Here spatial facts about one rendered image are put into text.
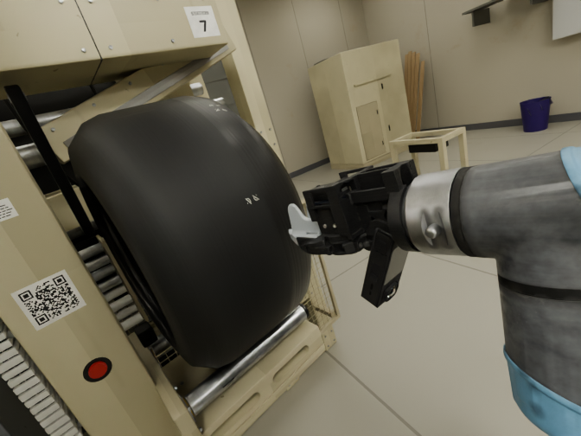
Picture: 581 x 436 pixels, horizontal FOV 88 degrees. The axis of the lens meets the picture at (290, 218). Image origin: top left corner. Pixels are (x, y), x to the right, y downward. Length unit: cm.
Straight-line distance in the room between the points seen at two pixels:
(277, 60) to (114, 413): 655
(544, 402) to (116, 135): 58
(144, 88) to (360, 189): 88
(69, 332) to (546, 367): 65
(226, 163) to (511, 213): 40
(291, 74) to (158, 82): 594
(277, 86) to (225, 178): 626
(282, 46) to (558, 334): 689
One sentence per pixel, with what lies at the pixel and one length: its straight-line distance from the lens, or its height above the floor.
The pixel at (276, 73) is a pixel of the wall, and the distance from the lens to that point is 678.
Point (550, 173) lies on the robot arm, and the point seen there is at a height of 131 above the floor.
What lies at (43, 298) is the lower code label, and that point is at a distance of 66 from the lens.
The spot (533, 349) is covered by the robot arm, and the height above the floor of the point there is 121.
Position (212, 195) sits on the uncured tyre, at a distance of 48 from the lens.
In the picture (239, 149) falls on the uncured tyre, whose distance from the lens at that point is 54.
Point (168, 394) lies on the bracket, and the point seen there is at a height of 95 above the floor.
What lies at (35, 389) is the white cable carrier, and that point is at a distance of 73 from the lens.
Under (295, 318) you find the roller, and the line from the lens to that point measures 80.
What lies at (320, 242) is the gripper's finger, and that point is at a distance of 35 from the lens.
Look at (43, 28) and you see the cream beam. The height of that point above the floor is 171.
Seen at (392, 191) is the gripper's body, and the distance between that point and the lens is 29.
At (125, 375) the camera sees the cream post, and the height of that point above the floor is 102.
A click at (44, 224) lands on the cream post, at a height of 134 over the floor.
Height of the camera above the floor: 140
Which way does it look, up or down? 19 degrees down
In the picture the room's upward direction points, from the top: 17 degrees counter-clockwise
